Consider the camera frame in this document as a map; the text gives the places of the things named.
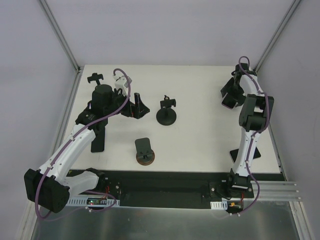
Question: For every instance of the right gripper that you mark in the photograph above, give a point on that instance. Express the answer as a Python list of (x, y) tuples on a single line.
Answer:
[(236, 90)]

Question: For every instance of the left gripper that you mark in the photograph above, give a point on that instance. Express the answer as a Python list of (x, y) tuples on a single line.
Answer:
[(135, 105)]

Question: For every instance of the purple phone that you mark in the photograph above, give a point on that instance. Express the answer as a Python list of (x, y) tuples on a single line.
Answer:
[(228, 102)]

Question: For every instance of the black round-base clamp stand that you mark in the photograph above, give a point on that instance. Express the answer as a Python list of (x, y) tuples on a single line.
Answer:
[(166, 116)]

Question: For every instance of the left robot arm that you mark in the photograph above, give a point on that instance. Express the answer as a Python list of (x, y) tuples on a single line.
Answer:
[(49, 185)]

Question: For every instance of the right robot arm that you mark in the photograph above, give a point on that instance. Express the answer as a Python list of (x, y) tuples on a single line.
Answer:
[(254, 119)]

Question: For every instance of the black stand with wooden base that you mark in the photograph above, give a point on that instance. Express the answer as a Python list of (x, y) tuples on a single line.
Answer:
[(144, 153)]

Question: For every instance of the black phone on left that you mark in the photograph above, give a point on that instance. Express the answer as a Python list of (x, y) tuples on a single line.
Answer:
[(98, 143)]

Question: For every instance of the tall black clamp stand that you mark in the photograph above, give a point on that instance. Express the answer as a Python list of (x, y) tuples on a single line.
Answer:
[(96, 77)]

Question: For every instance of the white-edged phone on right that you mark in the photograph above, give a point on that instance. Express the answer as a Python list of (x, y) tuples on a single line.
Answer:
[(244, 156)]

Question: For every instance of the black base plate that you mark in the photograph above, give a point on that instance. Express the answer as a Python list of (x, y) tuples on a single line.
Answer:
[(157, 189)]

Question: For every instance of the right white cable duct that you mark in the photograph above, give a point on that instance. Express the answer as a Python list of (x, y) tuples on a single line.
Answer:
[(225, 204)]

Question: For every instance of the white cable duct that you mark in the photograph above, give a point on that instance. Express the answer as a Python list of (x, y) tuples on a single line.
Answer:
[(92, 202), (225, 204)]

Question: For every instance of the left white cable duct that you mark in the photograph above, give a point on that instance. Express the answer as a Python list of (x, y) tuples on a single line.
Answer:
[(92, 202)]

